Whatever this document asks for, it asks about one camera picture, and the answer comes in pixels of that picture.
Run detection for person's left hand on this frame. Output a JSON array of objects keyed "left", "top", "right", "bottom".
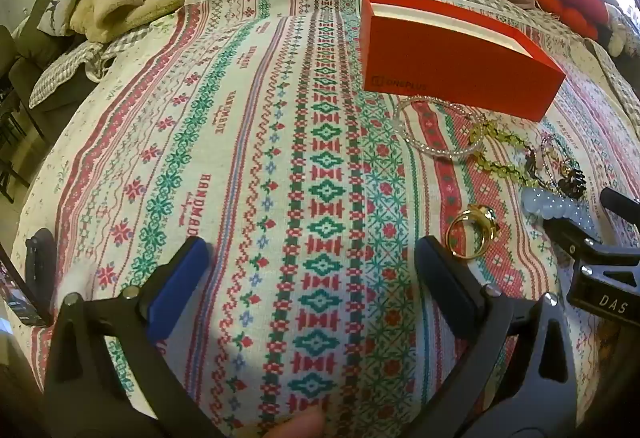
[{"left": 267, "top": 407, "right": 326, "bottom": 438}]

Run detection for thin dark bead necklace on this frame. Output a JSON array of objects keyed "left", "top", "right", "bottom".
[{"left": 525, "top": 132, "right": 581, "bottom": 193}]

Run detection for red cardboard box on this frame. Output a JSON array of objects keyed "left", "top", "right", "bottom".
[{"left": 359, "top": 0, "right": 567, "bottom": 121}]

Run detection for green bead bracelet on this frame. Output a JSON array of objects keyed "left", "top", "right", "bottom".
[{"left": 469, "top": 119, "right": 540, "bottom": 185}]

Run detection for pale blue bead bracelet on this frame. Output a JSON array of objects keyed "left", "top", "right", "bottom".
[{"left": 520, "top": 188, "right": 599, "bottom": 239}]

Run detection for dark chair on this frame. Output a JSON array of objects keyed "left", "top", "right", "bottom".
[{"left": 0, "top": 0, "right": 57, "bottom": 199}]

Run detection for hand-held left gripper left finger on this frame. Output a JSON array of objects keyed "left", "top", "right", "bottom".
[{"left": 42, "top": 237, "right": 226, "bottom": 438}]

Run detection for dark cord charm bracelet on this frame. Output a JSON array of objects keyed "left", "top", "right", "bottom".
[{"left": 555, "top": 158, "right": 589, "bottom": 200}]

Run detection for pearl bead bracelet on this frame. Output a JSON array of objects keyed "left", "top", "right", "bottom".
[{"left": 394, "top": 97, "right": 487, "bottom": 162}]

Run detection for orange cushion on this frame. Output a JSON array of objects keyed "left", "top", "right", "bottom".
[{"left": 530, "top": 0, "right": 609, "bottom": 41}]

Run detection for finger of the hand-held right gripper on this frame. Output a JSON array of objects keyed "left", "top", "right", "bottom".
[
  {"left": 600, "top": 188, "right": 640, "bottom": 219},
  {"left": 542, "top": 215, "right": 640, "bottom": 269}
]

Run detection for gold ring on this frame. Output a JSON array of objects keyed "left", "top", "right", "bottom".
[{"left": 446, "top": 204, "right": 504, "bottom": 262}]

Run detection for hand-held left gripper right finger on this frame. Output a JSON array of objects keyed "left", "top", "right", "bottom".
[{"left": 414, "top": 235, "right": 586, "bottom": 438}]

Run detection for black smartphone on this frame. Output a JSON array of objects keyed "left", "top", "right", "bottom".
[{"left": 0, "top": 228, "right": 56, "bottom": 329}]

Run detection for patterned knit-print cloth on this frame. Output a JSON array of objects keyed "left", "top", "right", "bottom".
[{"left": 17, "top": 0, "right": 640, "bottom": 438}]

